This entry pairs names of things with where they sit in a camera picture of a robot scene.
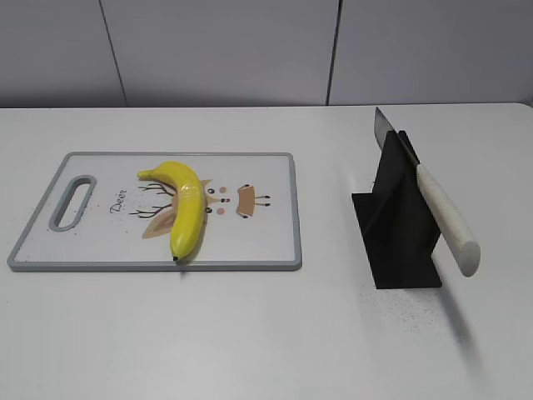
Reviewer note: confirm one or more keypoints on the white cutting board grey rim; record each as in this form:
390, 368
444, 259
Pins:
98, 216

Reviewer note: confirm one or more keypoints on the black knife stand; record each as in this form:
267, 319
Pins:
398, 230

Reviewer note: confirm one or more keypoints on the knife with white handle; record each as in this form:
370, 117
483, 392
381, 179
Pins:
460, 239

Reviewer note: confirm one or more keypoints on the yellow plastic banana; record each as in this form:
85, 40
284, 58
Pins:
191, 203

